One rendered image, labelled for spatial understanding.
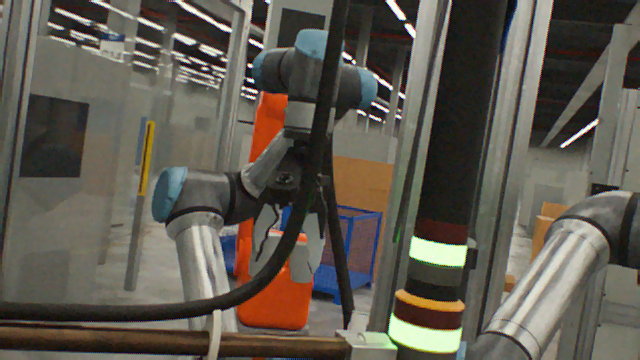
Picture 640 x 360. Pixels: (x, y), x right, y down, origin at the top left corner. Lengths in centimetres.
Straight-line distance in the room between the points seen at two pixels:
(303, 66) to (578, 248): 47
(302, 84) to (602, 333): 158
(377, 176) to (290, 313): 430
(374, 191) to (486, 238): 716
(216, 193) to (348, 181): 726
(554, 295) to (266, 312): 358
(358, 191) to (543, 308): 765
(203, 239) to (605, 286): 143
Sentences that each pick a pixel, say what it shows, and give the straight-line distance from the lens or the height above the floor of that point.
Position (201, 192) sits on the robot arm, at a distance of 126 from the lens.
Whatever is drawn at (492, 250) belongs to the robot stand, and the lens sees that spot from 131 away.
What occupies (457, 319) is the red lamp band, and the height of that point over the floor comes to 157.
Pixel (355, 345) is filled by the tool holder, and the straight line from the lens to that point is 38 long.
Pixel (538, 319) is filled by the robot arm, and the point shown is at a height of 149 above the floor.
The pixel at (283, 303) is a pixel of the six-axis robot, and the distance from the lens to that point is 434.
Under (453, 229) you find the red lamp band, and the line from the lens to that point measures 38.
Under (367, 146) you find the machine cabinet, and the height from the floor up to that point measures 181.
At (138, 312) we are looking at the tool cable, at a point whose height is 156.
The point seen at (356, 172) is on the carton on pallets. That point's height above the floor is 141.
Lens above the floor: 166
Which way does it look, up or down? 3 degrees down
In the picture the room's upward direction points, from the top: 9 degrees clockwise
